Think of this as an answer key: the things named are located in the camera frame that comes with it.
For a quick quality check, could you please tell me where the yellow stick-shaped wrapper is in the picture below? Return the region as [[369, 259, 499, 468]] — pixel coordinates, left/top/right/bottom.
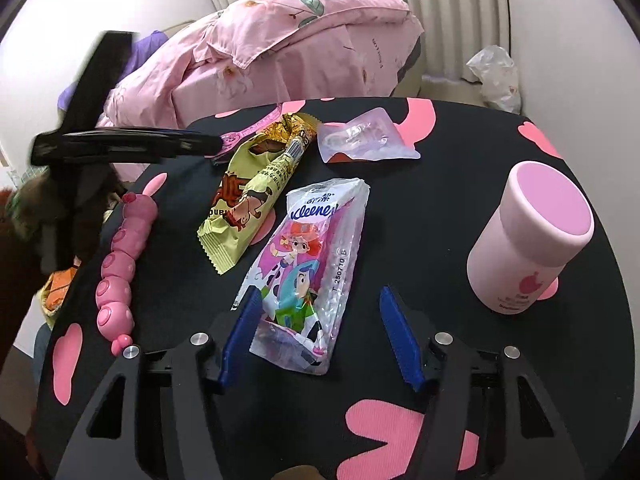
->
[[250, 112, 321, 196]]

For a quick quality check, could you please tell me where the pink bottle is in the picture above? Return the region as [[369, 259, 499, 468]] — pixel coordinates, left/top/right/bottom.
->
[[466, 160, 596, 317]]

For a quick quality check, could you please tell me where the beige pleated curtain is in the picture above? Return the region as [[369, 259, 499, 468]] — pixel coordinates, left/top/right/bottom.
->
[[192, 0, 512, 86]]

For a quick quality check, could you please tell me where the yellow-green cartoon snack wrapper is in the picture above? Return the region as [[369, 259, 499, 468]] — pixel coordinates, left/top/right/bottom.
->
[[196, 114, 301, 276]]

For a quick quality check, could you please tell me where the clear plastic packet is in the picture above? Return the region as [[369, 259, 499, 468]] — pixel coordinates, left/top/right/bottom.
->
[[317, 107, 422, 165]]

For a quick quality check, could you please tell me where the orange plastic bag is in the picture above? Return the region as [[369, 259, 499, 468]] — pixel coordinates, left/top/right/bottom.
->
[[42, 266, 79, 311]]

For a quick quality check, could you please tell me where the pale yellow plastic bag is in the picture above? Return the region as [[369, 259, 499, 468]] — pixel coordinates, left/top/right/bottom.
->
[[37, 255, 84, 332]]

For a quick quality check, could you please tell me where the white plastic bag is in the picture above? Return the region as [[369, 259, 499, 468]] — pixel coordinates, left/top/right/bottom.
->
[[465, 44, 522, 114]]

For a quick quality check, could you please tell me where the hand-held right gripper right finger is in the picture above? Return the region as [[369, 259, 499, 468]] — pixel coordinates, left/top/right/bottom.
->
[[378, 286, 583, 480]]

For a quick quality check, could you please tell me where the cartoon print tissue packet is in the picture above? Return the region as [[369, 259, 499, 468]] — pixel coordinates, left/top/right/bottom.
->
[[231, 177, 371, 376]]

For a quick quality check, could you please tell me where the black tablecloth with pink flowers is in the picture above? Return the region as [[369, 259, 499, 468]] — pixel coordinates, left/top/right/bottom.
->
[[37, 96, 636, 480]]

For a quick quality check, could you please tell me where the pink printed duvet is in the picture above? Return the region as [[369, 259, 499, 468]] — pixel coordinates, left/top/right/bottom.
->
[[97, 0, 418, 181]]

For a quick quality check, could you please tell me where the purple pillow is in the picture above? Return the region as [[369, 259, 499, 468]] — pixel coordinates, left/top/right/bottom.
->
[[57, 30, 169, 111]]

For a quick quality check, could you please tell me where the pink caterpillar toy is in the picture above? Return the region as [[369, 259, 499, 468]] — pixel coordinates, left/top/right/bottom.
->
[[95, 192, 159, 359]]

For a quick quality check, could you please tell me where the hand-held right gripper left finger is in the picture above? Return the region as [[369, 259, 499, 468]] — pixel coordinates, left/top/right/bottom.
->
[[52, 289, 264, 480]]

